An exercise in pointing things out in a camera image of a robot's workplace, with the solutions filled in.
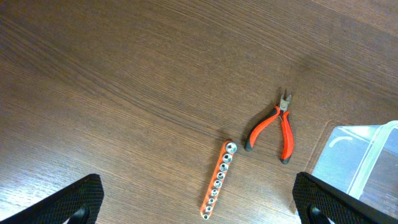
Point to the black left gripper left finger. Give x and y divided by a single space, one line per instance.
79 202

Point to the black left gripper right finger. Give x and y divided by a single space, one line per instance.
318 202

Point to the clear plastic container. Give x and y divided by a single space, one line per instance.
361 161

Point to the red-handled pliers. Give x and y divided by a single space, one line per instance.
279 111

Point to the orange socket rail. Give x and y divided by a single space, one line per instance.
218 176

